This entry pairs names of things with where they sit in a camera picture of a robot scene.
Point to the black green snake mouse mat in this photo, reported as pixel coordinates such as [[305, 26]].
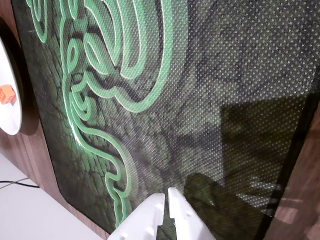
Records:
[[225, 75]]

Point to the orange lego block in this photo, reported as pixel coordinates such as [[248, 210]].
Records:
[[7, 94]]

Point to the white round plate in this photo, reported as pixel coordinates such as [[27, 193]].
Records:
[[8, 117]]

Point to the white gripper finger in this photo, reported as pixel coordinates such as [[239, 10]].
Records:
[[140, 222], [187, 222]]

